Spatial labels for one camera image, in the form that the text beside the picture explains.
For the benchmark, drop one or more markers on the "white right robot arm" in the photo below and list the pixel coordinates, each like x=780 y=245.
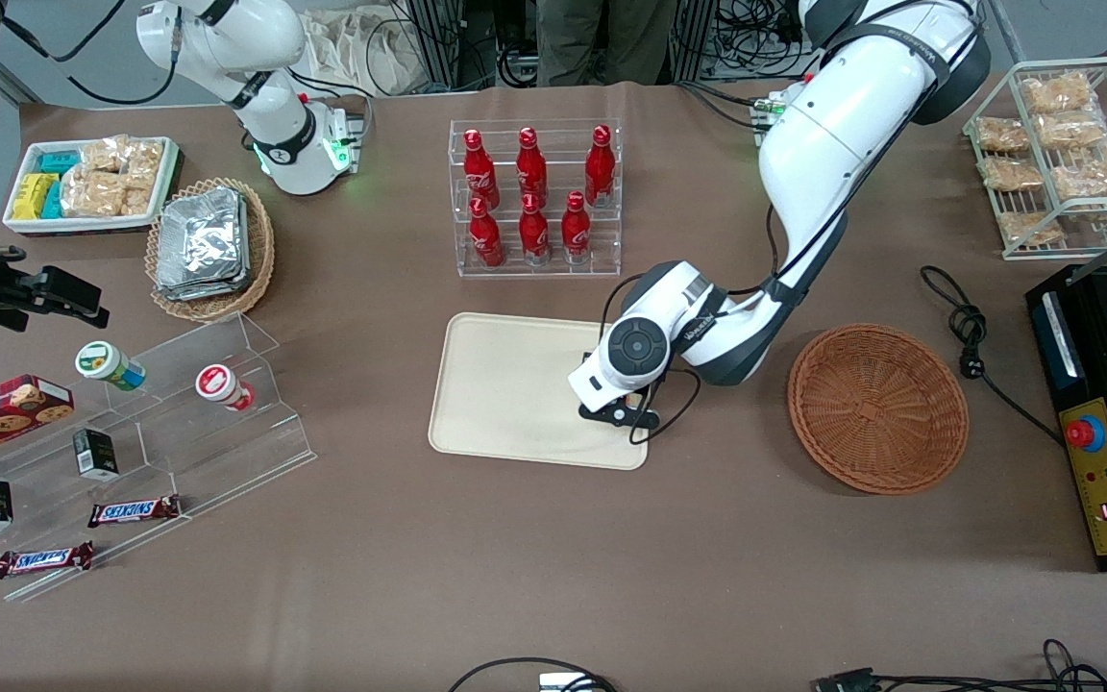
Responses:
x=284 y=135

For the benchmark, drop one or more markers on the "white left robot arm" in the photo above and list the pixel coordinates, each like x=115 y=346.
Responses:
x=832 y=163

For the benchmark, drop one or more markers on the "white rectangular snack tray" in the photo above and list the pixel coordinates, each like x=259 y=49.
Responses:
x=83 y=223

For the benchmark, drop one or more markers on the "cream rectangular tray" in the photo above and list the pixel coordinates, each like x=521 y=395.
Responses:
x=505 y=389

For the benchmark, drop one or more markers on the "oval light wicker basket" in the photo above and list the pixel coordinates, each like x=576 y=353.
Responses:
x=260 y=250

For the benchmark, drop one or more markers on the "round brown wicker basket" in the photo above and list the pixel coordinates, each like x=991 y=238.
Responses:
x=875 y=408

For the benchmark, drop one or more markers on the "green lid white cup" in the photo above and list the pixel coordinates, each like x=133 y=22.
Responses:
x=107 y=363

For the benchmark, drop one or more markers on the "teal snack packet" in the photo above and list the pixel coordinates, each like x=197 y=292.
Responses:
x=53 y=200
x=60 y=162

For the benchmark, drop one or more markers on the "clear bag of rice crackers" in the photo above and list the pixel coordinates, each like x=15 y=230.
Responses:
x=97 y=194
x=121 y=156

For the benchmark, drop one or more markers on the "yellow snack packet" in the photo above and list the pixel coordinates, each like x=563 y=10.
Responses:
x=33 y=195

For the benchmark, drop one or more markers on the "stack of silver foil packets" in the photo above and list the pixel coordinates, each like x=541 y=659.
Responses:
x=203 y=240

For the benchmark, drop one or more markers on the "clear acrylic bottle rack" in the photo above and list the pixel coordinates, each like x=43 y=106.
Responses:
x=553 y=271

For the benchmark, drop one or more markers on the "red lid white cup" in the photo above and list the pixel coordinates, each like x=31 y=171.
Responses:
x=219 y=384

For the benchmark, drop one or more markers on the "red cola bottle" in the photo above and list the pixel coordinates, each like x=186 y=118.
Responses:
x=531 y=168
x=534 y=235
x=599 y=171
x=480 y=173
x=576 y=234
x=486 y=240

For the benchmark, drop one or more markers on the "clear acrylic stepped stand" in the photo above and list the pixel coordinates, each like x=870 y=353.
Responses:
x=227 y=452

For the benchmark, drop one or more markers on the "brown snickers bar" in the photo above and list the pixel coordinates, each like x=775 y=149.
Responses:
x=134 y=510
x=42 y=559

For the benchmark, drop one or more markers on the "small white device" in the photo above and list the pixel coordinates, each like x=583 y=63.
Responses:
x=558 y=682

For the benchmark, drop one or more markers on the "black connector plug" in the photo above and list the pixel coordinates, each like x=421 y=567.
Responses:
x=847 y=681

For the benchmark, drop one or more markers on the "person in dark trousers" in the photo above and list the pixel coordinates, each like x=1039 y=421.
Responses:
x=602 y=38

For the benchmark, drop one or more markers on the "rice cracker pack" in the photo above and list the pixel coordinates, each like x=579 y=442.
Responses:
x=1029 y=228
x=1012 y=173
x=1070 y=130
x=1056 y=93
x=1092 y=180
x=1000 y=135

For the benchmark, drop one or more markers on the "black control box yellow panel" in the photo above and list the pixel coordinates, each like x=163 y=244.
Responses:
x=1106 y=490

